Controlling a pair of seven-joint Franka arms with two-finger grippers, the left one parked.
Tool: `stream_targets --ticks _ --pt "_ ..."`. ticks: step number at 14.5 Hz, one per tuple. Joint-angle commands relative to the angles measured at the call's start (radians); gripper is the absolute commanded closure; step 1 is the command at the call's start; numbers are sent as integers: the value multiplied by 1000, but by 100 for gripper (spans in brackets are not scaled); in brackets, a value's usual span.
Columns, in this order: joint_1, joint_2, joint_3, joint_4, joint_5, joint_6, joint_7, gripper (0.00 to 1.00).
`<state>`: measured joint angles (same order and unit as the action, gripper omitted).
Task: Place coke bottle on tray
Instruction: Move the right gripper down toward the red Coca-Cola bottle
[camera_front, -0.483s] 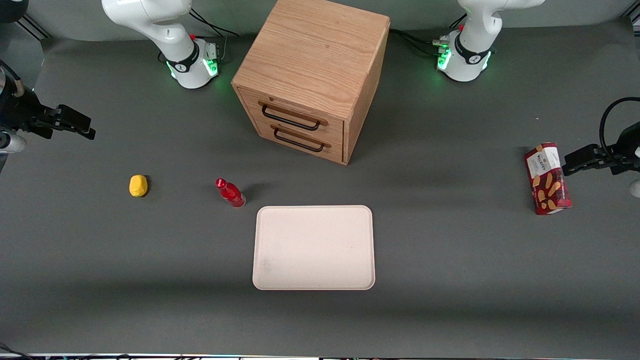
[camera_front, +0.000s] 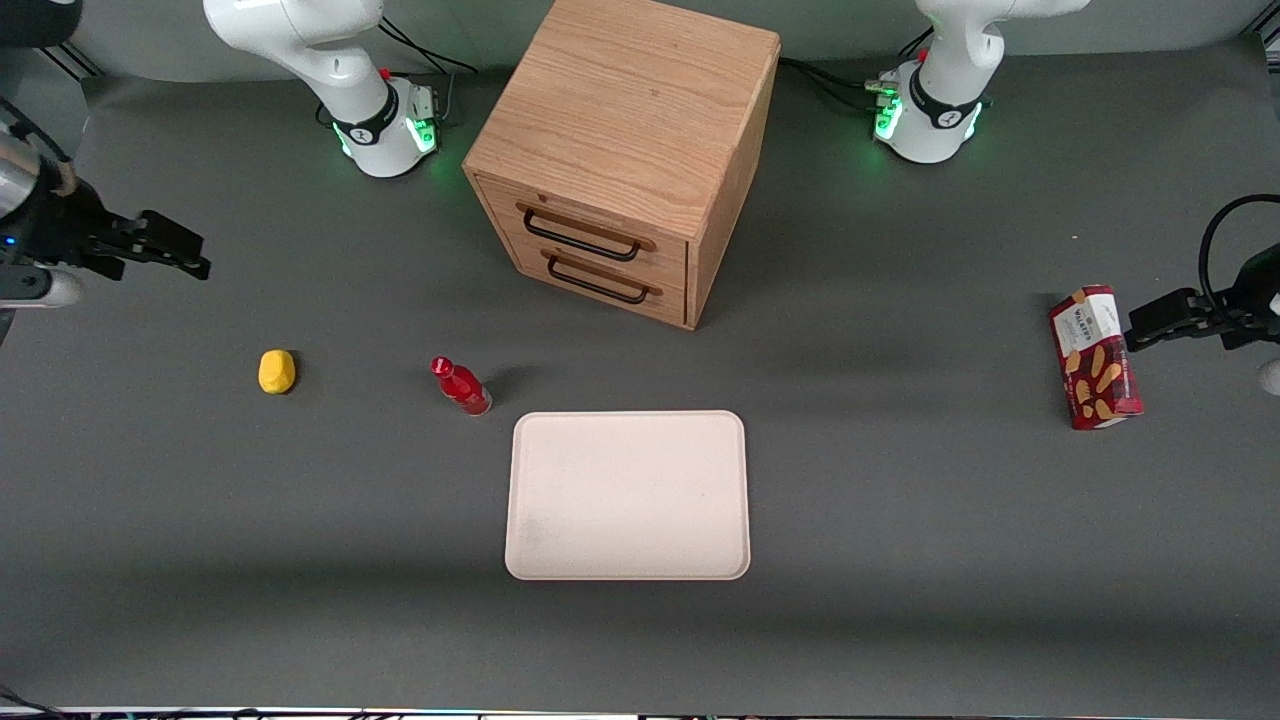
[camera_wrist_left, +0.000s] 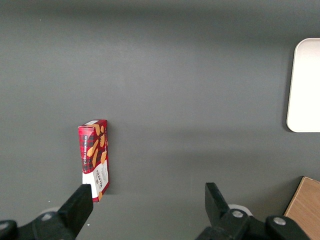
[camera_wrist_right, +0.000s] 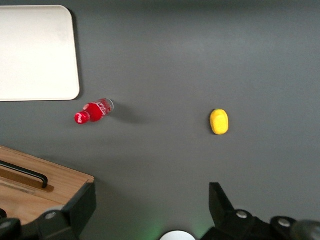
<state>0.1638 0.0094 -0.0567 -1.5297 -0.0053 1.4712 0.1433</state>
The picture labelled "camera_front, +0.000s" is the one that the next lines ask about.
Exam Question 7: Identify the beige rectangular tray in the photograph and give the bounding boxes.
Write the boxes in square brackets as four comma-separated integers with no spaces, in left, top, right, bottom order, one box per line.
[504,410,752,582]

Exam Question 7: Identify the red tartan shortbread box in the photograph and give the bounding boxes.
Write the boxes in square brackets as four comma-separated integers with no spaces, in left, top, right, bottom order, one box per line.
[1048,285,1146,432]

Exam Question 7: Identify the red coke bottle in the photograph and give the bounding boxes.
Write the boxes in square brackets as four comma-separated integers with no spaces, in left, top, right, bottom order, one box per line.
[430,356,494,417]

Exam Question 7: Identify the yellow lemon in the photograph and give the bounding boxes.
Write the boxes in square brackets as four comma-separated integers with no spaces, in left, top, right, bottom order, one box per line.
[258,349,298,396]

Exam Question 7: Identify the dark grey table mat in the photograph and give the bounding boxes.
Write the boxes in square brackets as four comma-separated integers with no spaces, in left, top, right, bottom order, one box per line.
[0,38,1280,713]

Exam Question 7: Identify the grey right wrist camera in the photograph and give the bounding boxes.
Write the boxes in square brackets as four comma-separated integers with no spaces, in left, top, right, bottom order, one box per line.
[0,262,87,311]

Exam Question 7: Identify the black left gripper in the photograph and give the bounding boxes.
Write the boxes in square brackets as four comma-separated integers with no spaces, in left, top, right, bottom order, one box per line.
[1127,244,1280,354]

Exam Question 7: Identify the wooden drawer cabinet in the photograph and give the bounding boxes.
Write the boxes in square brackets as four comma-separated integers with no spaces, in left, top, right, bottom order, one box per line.
[462,0,782,331]

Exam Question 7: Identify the black metal drawer handle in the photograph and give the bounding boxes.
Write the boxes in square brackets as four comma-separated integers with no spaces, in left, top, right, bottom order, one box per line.
[541,250,665,306]
[516,202,659,264]

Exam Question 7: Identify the black base cables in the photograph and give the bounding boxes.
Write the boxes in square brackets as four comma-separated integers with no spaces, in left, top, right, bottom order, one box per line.
[316,14,480,129]
[778,24,937,113]

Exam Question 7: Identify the black looped gripper cable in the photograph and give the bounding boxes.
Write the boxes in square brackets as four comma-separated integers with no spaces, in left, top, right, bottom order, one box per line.
[1198,194,1280,303]

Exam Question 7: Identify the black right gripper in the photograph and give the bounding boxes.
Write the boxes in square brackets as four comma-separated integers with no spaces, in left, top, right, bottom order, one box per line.
[0,180,213,282]

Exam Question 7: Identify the wooden drawer front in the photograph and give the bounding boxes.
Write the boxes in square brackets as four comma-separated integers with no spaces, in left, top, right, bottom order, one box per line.
[497,238,690,329]
[476,174,691,292]

